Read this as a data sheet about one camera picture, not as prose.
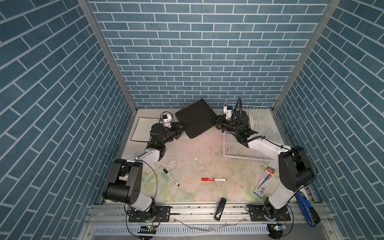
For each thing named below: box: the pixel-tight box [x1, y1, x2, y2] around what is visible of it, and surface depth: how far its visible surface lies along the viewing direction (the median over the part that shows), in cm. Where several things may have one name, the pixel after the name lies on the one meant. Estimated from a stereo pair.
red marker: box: [201, 178, 227, 182], surface depth 86 cm
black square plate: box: [175, 98, 218, 139], surface depth 86 cm
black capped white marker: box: [163, 168, 180, 187], surface depth 86 cm
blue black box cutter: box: [295, 191, 321, 227], surface depth 75 cm
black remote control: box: [214, 197, 227, 222], surface depth 74 cm
